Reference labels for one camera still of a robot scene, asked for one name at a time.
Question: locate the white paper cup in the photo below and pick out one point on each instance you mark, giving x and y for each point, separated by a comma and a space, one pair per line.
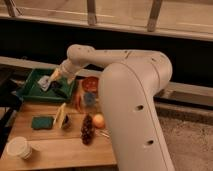
19, 147

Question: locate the black brush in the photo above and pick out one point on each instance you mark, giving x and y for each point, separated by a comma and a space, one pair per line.
56, 87

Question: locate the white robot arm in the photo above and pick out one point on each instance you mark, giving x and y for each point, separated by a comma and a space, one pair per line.
127, 85

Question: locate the dark grape bunch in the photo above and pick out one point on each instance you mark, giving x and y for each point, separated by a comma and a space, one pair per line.
87, 130

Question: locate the black chair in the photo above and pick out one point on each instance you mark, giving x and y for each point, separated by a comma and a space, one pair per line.
7, 100

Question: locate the blue small cup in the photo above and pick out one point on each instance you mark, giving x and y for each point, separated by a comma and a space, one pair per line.
89, 99

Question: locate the red bowl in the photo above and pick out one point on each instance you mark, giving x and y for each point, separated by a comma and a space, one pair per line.
90, 84

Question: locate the red chili pepper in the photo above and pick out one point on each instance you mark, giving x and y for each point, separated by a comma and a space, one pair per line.
78, 102

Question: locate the green plastic tray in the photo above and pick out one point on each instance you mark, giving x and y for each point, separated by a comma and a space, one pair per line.
39, 88

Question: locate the grey crumpled cloth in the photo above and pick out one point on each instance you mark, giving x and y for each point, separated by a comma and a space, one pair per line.
44, 82

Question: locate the orange fruit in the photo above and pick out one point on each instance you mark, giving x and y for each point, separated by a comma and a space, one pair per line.
98, 121

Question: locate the green sponge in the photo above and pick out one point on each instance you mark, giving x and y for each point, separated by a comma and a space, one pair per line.
42, 122

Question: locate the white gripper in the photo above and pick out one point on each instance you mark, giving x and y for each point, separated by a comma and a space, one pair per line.
67, 69

